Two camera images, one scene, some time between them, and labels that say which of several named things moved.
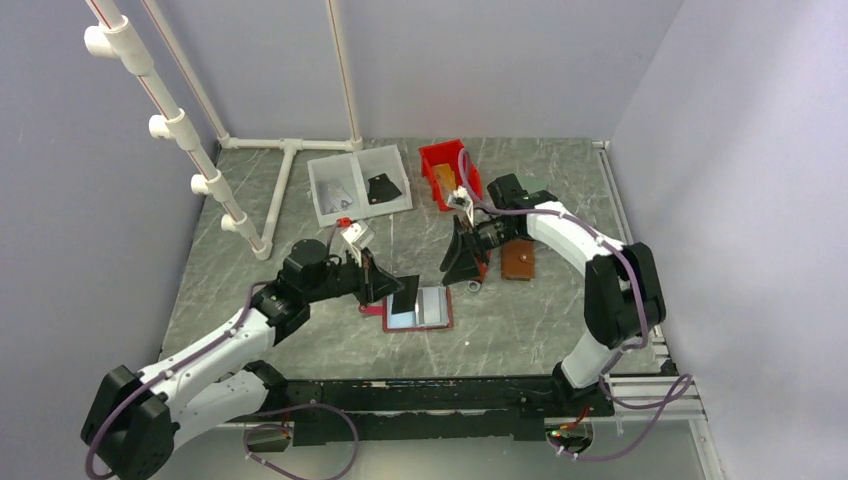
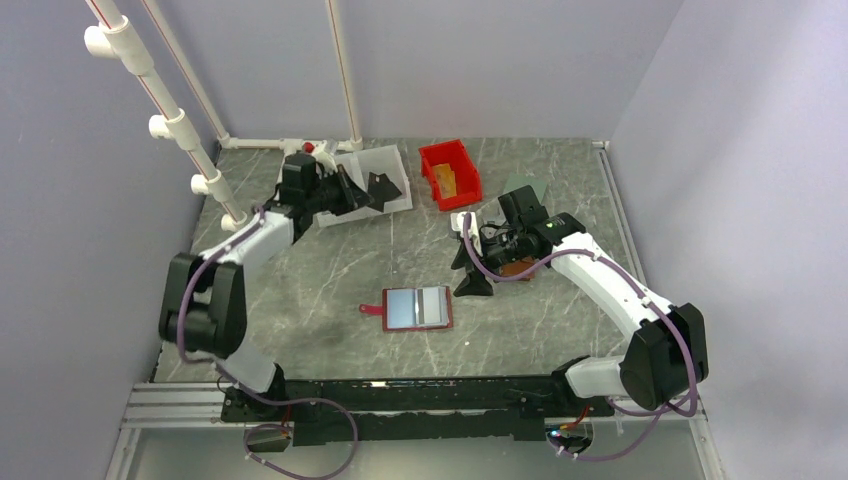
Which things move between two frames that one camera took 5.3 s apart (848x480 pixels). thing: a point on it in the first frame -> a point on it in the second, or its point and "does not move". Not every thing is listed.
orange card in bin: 446,176 does not move
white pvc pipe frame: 118,37 does not move
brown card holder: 518,260 does not move
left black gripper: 375,283 -> 353,196
